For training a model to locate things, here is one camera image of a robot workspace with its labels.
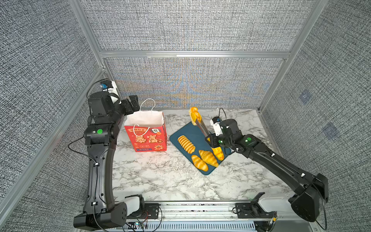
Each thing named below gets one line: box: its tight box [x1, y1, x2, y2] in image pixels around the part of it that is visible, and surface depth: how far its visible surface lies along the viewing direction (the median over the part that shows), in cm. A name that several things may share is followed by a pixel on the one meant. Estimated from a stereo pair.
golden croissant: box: [198, 149, 219, 168], surface depth 90 cm
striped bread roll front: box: [191, 154, 209, 172], surface depth 89 cm
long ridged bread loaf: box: [177, 134, 196, 155], surface depth 96 cm
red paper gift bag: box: [124, 110, 168, 153], surface depth 88 cm
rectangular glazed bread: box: [188, 106, 202, 126], surface depth 89 cm
